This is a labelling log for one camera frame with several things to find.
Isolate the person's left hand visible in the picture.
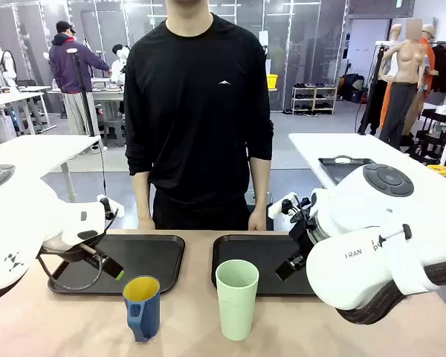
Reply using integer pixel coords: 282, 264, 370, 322
247, 208, 268, 233

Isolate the person's right hand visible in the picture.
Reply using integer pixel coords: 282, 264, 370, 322
137, 214, 156, 231

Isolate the grey plastic stool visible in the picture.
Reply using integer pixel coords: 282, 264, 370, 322
100, 118, 126, 148

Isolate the black plastic serving tray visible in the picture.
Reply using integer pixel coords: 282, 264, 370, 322
47, 233, 186, 296
211, 234, 323, 298

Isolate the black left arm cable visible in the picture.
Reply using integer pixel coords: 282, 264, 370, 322
36, 208, 120, 292

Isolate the wooden shoe rack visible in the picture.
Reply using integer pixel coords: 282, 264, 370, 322
291, 83, 338, 116

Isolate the person in purple jacket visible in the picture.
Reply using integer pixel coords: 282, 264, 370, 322
48, 20, 111, 137

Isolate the white side table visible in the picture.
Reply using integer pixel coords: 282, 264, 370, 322
0, 134, 103, 204
288, 132, 446, 204

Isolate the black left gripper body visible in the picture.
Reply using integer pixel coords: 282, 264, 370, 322
40, 232, 109, 267

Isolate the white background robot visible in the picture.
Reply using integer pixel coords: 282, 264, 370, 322
0, 45, 20, 91

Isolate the pale green tall tumbler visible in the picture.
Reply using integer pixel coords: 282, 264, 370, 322
215, 259, 260, 342

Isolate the mannequin in orange clothing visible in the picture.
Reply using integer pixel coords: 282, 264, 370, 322
418, 23, 440, 102

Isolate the mannequin with black skirt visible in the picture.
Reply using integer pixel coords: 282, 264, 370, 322
378, 18, 429, 150

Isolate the black wire trolley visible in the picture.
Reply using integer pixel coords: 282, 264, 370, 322
405, 106, 446, 165

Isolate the black tray with handle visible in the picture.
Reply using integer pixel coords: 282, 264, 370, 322
317, 155, 377, 187

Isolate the person in black shirt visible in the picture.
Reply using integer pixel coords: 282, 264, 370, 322
123, 0, 274, 231

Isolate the black tripod stand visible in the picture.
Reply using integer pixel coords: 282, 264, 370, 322
67, 47, 99, 138

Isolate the white background desk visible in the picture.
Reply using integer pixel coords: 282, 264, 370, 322
0, 85, 53, 135

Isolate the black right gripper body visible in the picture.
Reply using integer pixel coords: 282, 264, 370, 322
288, 208, 320, 258

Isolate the person's left forearm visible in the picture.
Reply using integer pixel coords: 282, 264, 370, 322
248, 156, 272, 213

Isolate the person's right forearm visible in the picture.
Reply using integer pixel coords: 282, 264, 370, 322
130, 170, 152, 219

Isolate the blue mug yellow inside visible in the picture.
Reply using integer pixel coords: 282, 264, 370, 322
122, 274, 161, 343

